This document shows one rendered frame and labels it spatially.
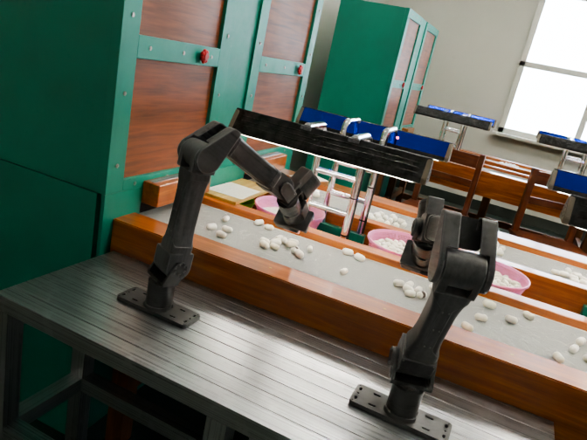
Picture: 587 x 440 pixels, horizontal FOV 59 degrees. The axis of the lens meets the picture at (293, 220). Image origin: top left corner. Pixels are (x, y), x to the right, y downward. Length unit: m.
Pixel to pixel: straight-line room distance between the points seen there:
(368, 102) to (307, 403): 3.41
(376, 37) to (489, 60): 2.45
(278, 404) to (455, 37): 5.82
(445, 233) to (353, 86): 3.48
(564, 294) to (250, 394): 1.26
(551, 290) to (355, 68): 2.76
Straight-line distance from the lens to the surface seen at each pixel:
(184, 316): 1.27
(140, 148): 1.61
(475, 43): 6.53
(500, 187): 4.19
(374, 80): 4.26
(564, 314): 1.70
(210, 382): 1.09
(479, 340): 1.33
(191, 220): 1.21
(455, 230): 0.89
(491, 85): 6.48
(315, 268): 1.51
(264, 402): 1.06
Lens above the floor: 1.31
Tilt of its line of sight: 17 degrees down
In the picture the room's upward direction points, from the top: 12 degrees clockwise
